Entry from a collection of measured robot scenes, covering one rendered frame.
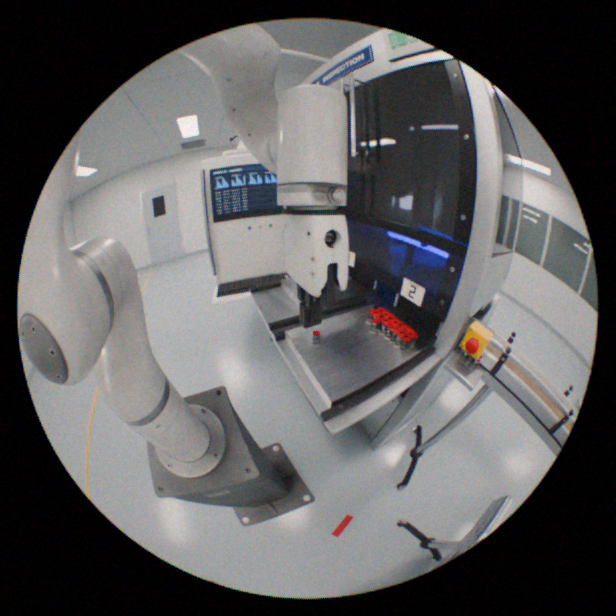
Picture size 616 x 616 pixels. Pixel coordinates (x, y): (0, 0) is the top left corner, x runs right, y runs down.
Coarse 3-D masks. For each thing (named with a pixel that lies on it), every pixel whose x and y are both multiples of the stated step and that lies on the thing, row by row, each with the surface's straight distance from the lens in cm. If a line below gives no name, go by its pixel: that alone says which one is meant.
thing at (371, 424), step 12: (492, 300) 138; (480, 312) 110; (492, 312) 155; (456, 348) 73; (444, 372) 89; (444, 384) 134; (396, 396) 88; (432, 396) 124; (384, 408) 99; (420, 408) 120; (360, 420) 127; (372, 420) 115; (384, 420) 105; (408, 420) 123; (372, 432) 123; (396, 432) 131
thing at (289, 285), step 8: (288, 280) 89; (352, 280) 97; (288, 288) 80; (296, 288) 87; (352, 288) 89; (360, 288) 90; (296, 296) 73; (336, 296) 81; (344, 296) 82; (352, 296) 76; (360, 296) 79; (368, 296) 82; (296, 304) 75
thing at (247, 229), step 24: (216, 168) 115; (240, 168) 114; (264, 168) 115; (216, 192) 113; (240, 192) 113; (264, 192) 113; (216, 216) 114; (240, 216) 113; (264, 216) 114; (216, 240) 116; (240, 240) 115; (264, 240) 116; (216, 264) 120; (240, 264) 119; (264, 264) 120
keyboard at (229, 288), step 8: (240, 280) 115; (248, 280) 113; (256, 280) 114; (264, 280) 110; (272, 280) 112; (280, 280) 108; (224, 288) 110; (232, 288) 107; (240, 288) 105; (248, 288) 105; (216, 296) 106
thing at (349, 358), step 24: (360, 312) 70; (288, 336) 55; (336, 336) 60; (360, 336) 62; (312, 360) 53; (336, 360) 53; (360, 360) 54; (384, 360) 56; (408, 360) 55; (336, 384) 48; (360, 384) 49
